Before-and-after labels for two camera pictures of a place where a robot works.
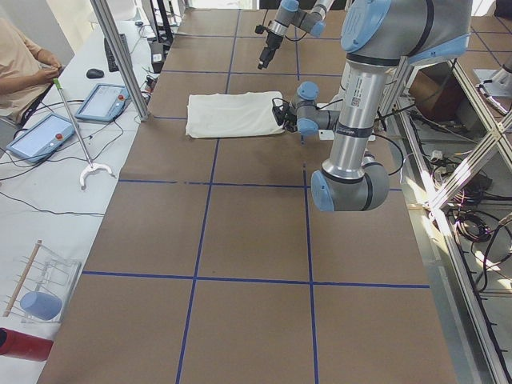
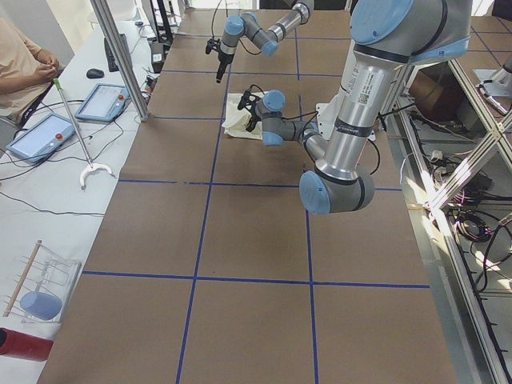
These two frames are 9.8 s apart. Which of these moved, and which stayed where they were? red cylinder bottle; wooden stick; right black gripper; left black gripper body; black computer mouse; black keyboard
Moved: left black gripper body; right black gripper
Stayed: wooden stick; red cylinder bottle; black keyboard; black computer mouse
